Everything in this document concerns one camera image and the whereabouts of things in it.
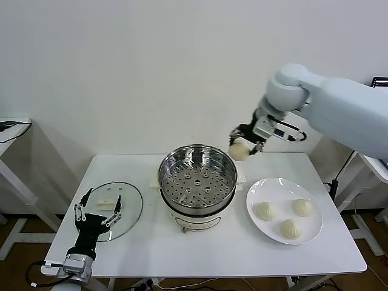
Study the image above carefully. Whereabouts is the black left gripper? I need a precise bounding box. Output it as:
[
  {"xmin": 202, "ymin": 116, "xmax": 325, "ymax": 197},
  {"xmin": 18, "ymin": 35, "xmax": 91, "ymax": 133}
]
[{"xmin": 68, "ymin": 187, "xmax": 123, "ymax": 258}]

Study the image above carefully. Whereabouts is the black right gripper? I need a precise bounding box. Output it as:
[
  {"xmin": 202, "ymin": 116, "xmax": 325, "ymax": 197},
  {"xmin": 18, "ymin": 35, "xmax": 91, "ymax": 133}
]
[{"xmin": 229, "ymin": 122, "xmax": 268, "ymax": 156}]

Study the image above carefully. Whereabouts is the white steamed baozi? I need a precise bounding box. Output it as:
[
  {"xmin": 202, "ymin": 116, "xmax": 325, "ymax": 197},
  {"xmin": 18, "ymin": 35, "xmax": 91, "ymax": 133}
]
[
  {"xmin": 227, "ymin": 139, "xmax": 253, "ymax": 162},
  {"xmin": 253, "ymin": 201, "xmax": 278, "ymax": 221},
  {"xmin": 291, "ymin": 198, "xmax": 313, "ymax": 218},
  {"xmin": 279, "ymin": 218, "xmax": 303, "ymax": 240}
]

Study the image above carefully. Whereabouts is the round glass pot lid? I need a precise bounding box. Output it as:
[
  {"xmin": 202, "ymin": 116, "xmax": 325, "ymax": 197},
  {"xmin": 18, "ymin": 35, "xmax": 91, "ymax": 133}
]
[{"xmin": 75, "ymin": 181, "xmax": 143, "ymax": 243}]

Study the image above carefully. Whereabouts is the perforated steel steamer basket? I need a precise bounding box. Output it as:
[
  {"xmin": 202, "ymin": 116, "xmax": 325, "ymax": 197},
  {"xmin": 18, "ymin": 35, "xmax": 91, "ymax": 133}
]
[{"xmin": 157, "ymin": 144, "xmax": 238, "ymax": 213}]

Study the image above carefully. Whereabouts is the round white plate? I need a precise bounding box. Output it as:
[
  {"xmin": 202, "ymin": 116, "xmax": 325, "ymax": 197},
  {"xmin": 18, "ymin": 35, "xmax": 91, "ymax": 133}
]
[{"xmin": 246, "ymin": 177, "xmax": 324, "ymax": 246}]

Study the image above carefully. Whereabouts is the white electric pot base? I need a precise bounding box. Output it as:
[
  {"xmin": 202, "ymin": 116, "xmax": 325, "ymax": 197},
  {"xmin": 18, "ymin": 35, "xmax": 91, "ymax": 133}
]
[{"xmin": 148, "ymin": 165, "xmax": 247, "ymax": 235}]

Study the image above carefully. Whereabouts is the white side table with laptop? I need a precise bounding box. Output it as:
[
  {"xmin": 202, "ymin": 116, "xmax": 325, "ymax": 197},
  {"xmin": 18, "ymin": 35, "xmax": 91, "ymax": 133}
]
[{"xmin": 326, "ymin": 151, "xmax": 388, "ymax": 257}]

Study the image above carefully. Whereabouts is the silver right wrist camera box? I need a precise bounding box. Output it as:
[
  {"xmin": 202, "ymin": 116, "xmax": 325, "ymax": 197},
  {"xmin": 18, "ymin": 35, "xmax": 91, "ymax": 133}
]
[{"xmin": 253, "ymin": 115, "xmax": 287, "ymax": 141}]

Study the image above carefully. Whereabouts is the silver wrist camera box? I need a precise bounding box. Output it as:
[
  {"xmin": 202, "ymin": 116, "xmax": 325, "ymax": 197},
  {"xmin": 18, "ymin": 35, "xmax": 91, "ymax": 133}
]
[
  {"xmin": 253, "ymin": 115, "xmax": 287, "ymax": 141},
  {"xmin": 62, "ymin": 253, "xmax": 93, "ymax": 278}
]

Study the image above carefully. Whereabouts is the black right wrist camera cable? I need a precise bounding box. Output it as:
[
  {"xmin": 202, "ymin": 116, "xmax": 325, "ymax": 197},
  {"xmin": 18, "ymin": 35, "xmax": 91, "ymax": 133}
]
[{"xmin": 274, "ymin": 119, "xmax": 307, "ymax": 142}]

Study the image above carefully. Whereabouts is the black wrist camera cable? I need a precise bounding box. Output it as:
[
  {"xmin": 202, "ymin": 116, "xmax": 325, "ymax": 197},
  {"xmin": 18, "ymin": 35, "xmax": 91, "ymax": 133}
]
[
  {"xmin": 25, "ymin": 260, "xmax": 66, "ymax": 287},
  {"xmin": 274, "ymin": 119, "xmax": 307, "ymax": 142}
]

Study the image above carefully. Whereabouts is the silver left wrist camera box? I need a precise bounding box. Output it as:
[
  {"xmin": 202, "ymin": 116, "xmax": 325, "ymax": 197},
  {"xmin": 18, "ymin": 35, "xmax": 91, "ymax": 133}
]
[{"xmin": 62, "ymin": 253, "xmax": 93, "ymax": 278}]

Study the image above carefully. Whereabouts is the black left wrist camera cable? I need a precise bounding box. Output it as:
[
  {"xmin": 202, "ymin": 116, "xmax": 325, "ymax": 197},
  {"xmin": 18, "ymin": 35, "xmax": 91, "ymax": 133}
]
[{"xmin": 25, "ymin": 260, "xmax": 66, "ymax": 287}]

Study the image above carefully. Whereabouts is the white table leg frame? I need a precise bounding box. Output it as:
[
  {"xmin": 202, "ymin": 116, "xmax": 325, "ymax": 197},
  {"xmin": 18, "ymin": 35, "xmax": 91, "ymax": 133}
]
[{"xmin": 90, "ymin": 276, "xmax": 334, "ymax": 291}]

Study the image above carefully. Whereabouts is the white side table with cable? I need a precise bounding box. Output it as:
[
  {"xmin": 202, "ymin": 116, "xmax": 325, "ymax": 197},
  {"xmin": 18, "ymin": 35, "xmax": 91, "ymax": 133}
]
[{"xmin": 0, "ymin": 117, "xmax": 61, "ymax": 261}]

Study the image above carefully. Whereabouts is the black cable on side table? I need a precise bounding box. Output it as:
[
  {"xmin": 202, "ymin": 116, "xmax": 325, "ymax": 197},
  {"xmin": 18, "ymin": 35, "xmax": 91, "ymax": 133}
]
[{"xmin": 0, "ymin": 120, "xmax": 33, "ymax": 145}]

